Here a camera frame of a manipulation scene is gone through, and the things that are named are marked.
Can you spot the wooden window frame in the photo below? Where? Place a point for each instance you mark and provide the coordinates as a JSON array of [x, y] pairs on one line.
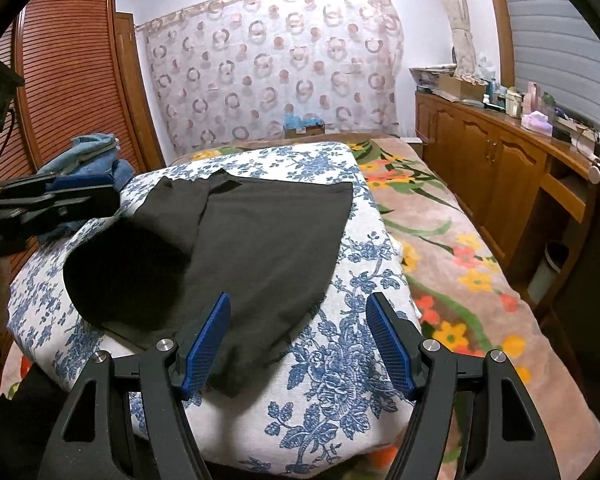
[[500, 25]]

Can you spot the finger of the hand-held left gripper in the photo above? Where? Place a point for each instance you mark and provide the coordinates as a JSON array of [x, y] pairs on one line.
[[95, 202], [80, 183]]

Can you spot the lace curtain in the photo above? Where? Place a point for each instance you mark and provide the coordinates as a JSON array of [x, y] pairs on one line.
[[460, 25]]

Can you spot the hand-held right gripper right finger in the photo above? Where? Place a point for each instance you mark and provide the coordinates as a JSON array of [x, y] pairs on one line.
[[387, 345]]

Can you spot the stack of papers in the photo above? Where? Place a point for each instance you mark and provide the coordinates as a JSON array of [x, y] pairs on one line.
[[430, 75]]

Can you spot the black pants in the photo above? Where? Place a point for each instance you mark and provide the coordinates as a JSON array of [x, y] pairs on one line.
[[260, 240]]

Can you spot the grey window blind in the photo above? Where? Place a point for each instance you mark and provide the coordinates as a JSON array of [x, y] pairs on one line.
[[555, 35]]

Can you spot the blue plastic bag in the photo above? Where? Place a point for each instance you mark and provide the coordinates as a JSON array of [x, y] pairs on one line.
[[300, 120]]

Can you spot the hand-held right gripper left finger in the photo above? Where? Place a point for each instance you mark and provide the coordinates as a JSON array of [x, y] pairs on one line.
[[207, 345]]

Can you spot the blue clothes pile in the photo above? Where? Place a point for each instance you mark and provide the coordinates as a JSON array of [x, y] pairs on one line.
[[95, 155]]

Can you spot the white jar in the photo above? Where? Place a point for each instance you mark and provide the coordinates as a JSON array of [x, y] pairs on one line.
[[513, 105]]

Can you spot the pink bottle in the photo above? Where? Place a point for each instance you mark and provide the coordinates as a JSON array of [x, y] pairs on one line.
[[533, 95]]

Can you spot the wooden cabinet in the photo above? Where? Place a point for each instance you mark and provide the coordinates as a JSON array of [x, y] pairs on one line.
[[480, 160]]

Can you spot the wooden louvered wardrobe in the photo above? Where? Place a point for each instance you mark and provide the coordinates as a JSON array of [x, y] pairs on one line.
[[65, 85]]

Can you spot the open cardboard box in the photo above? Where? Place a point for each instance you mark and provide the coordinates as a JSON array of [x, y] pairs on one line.
[[460, 87]]

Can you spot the white trash bin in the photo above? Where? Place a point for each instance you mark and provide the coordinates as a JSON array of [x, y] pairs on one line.
[[547, 272]]

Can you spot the flowered beige blanket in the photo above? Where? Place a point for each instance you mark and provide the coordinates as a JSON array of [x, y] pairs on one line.
[[455, 240]]

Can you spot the circle patterned curtain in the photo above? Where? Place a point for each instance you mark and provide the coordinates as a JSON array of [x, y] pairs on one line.
[[280, 60]]

